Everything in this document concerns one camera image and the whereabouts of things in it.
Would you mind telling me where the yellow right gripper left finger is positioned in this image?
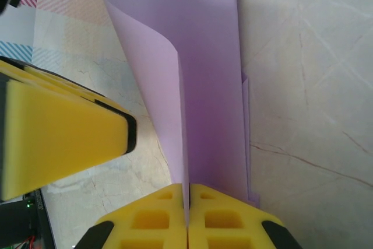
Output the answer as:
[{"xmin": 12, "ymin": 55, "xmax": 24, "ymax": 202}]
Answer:
[{"xmin": 74, "ymin": 183, "xmax": 188, "ymax": 249}]

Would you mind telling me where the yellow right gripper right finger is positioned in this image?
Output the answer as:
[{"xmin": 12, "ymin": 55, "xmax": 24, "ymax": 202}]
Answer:
[{"xmin": 188, "ymin": 183, "xmax": 301, "ymax": 249}]

